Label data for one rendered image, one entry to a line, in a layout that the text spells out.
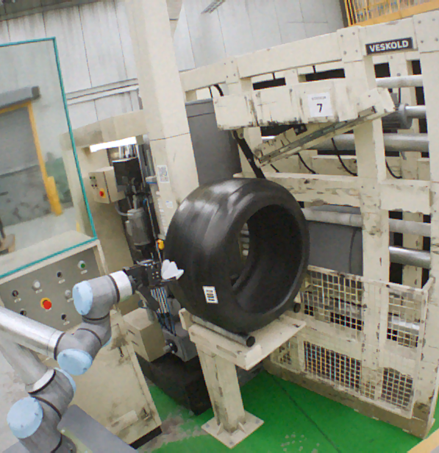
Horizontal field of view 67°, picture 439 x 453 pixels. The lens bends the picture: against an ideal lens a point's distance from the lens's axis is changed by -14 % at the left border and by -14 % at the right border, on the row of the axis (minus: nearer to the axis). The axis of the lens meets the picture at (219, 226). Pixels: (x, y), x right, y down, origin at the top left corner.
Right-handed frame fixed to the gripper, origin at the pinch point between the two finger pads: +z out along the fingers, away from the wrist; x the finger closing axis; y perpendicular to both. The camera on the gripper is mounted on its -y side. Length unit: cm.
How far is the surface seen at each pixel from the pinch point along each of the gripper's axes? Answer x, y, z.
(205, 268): -9.1, 2.7, 3.8
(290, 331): -10, -38, 45
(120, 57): 830, 303, 415
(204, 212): -3.3, 18.8, 10.1
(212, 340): 7.3, -35.3, 16.4
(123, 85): 832, 222, 420
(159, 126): 28, 50, 16
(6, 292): 63, -10, -51
